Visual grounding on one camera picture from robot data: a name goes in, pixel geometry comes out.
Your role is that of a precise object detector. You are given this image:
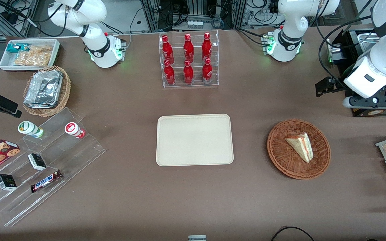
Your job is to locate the triangular sandwich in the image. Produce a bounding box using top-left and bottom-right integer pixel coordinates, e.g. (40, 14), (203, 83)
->
(285, 132), (314, 164)

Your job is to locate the brown round wicker basket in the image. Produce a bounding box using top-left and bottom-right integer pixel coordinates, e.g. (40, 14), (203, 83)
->
(267, 119), (331, 180)

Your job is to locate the beige rectangular serving tray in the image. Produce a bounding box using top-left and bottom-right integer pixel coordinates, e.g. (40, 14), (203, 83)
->
(156, 114), (234, 167)

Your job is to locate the light oval wicker basket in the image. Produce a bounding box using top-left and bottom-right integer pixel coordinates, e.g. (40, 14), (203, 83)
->
(22, 66), (72, 117)

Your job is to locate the steel food pan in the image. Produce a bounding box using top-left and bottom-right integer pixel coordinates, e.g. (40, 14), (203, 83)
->
(355, 32), (380, 51)

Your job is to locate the black hot food display case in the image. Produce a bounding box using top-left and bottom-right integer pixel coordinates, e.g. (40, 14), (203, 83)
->
(326, 28), (386, 117)

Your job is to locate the red cola bottle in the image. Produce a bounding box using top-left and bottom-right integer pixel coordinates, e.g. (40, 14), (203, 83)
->
(202, 58), (213, 84)
(163, 60), (176, 85)
(183, 60), (194, 85)
(161, 35), (175, 65)
(183, 33), (195, 63)
(201, 32), (213, 61)

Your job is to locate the clear acrylic bottle rack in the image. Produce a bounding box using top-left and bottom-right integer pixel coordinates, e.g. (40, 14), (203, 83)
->
(159, 30), (219, 88)

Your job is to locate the red white yogurt cup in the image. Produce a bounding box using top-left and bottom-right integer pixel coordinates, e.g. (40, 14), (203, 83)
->
(64, 122), (86, 139)

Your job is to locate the clear acrylic stepped shelf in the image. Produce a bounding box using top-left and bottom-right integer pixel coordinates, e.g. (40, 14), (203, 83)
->
(0, 107), (107, 227)

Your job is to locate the stack of foil trays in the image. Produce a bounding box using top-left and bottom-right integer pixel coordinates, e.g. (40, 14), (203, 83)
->
(23, 69), (64, 109)

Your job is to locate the brown Snickers bar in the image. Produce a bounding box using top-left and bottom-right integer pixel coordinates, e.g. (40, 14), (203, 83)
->
(30, 169), (63, 193)

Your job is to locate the small black white carton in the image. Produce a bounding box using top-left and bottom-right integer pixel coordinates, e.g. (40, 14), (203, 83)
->
(27, 153), (47, 171)

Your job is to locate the clear bag of chips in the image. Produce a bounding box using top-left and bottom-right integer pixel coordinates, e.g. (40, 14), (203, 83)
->
(13, 45), (54, 67)

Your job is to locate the green white yogurt cup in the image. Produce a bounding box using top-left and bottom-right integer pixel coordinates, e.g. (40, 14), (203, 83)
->
(17, 120), (45, 139)

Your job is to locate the teal snack packet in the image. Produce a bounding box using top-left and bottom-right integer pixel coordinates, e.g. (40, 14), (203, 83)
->
(6, 43), (33, 54)

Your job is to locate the white rectangular plastic bin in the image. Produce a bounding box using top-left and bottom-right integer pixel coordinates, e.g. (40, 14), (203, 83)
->
(0, 39), (61, 72)

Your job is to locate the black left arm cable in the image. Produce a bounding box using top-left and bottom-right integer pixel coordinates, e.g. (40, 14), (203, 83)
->
(316, 0), (381, 88)

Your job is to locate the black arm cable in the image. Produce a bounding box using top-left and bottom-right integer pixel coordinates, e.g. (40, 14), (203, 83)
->
(316, 0), (381, 88)
(0, 0), (67, 38)

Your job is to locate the black cable on table edge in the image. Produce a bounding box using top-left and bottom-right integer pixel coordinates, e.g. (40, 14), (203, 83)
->
(270, 226), (316, 241)

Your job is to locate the aluminium frame rack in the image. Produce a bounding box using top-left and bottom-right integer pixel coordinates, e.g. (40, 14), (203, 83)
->
(141, 0), (248, 31)

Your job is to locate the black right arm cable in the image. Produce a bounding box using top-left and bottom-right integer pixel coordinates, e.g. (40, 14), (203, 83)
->
(0, 0), (67, 38)

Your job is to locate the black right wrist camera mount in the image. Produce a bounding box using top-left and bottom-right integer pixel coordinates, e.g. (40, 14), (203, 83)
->
(0, 86), (23, 118)

